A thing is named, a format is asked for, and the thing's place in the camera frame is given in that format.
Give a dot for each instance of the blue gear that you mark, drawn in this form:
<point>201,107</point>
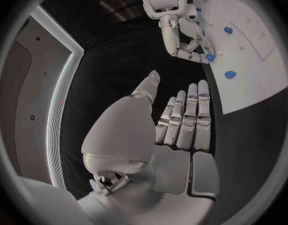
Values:
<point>210,57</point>

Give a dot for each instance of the white task board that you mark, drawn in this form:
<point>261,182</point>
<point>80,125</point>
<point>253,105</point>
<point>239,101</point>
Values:
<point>246,82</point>

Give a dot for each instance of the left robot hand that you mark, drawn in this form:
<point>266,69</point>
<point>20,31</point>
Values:
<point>125,135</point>

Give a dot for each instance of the tall blue peg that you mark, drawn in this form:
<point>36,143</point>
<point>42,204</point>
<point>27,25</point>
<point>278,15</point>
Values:
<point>228,30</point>

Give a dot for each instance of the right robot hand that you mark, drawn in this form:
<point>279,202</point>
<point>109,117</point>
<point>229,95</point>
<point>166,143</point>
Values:
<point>181,33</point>

